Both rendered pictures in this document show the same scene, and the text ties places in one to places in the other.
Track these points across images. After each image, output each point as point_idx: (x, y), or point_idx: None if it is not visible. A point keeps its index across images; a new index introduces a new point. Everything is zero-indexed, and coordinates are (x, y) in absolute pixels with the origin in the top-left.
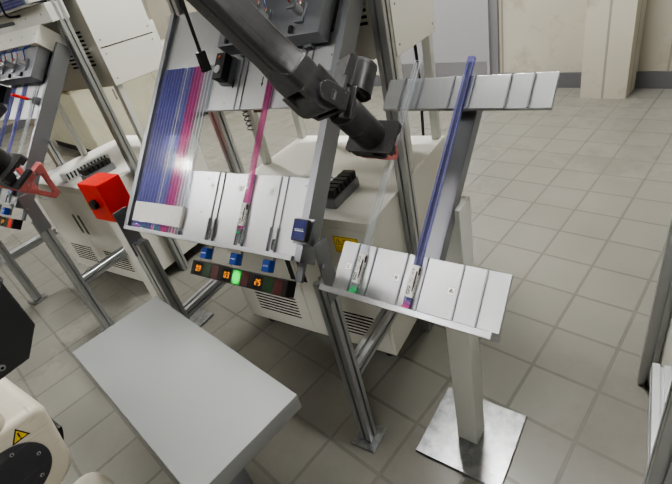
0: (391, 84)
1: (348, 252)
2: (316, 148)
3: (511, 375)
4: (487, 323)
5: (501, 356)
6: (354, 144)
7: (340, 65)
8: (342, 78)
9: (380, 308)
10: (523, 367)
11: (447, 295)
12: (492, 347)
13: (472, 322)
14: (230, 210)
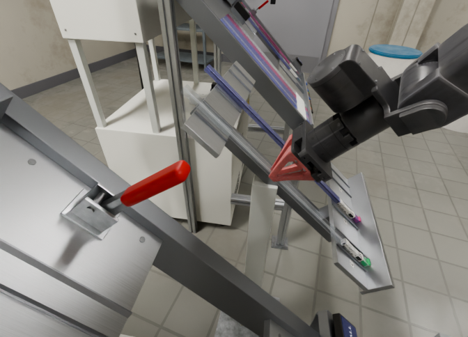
0: (191, 127)
1: (344, 260)
2: (243, 286)
3: (194, 296)
4: (345, 181)
5: (177, 305)
6: (326, 166)
7: (364, 62)
8: (382, 71)
9: None
10: (186, 289)
11: (342, 193)
12: (167, 312)
13: (347, 187)
14: None
